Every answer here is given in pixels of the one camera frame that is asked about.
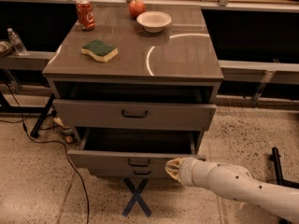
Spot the black floor cable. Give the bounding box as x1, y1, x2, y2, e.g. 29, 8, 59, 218
0, 84, 91, 224

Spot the grey top drawer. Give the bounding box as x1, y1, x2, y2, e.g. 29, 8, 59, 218
53, 99, 216, 131

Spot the grey bottom drawer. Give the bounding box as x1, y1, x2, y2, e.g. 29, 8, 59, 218
90, 169, 170, 179

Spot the grey drawer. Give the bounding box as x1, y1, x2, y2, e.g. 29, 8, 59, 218
53, 99, 216, 131
68, 128, 203, 172
90, 169, 170, 179

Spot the blue tape cross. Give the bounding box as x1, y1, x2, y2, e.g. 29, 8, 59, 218
121, 178, 152, 217

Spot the green yellow sponge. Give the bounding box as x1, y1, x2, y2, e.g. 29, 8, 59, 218
81, 40, 118, 63

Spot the grey side shelf right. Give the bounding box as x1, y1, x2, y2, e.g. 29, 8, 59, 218
219, 60, 299, 85

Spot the red apple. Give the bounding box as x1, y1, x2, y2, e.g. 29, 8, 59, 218
129, 0, 146, 19

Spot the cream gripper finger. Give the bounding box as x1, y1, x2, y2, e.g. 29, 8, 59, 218
165, 158, 185, 181

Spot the grey drawer cabinet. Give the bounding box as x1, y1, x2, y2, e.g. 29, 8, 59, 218
42, 3, 224, 179

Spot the black stand leg right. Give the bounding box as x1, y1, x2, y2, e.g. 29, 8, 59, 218
270, 147, 299, 224

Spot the orange soda can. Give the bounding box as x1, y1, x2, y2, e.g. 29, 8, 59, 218
76, 0, 95, 31

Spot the grey side shelf left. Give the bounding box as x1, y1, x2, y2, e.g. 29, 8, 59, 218
0, 51, 54, 71

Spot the grey side shelf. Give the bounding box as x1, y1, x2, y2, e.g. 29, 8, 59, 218
219, 60, 299, 85
0, 51, 54, 71

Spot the black table leg left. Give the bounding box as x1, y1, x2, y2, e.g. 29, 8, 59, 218
30, 94, 55, 138

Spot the clear water bottle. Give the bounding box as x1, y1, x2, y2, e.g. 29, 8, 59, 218
7, 28, 27, 55

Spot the white bowl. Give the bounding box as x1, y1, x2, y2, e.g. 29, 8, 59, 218
136, 11, 172, 33

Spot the bowl on left shelf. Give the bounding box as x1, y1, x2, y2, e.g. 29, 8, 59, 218
0, 40, 13, 57

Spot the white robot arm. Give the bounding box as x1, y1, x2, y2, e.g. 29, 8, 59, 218
165, 157, 299, 224

